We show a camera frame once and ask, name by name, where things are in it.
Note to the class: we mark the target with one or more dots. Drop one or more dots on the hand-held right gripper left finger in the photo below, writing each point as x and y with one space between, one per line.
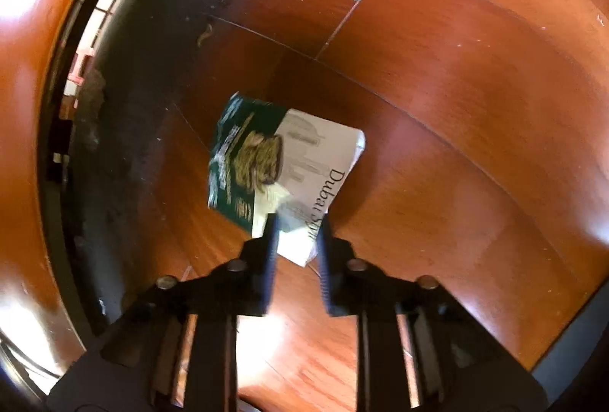
271 250

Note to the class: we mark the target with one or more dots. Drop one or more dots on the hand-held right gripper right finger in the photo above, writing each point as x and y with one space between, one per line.
326 269

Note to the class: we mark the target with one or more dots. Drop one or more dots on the green and white cookie box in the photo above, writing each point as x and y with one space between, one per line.
295 155

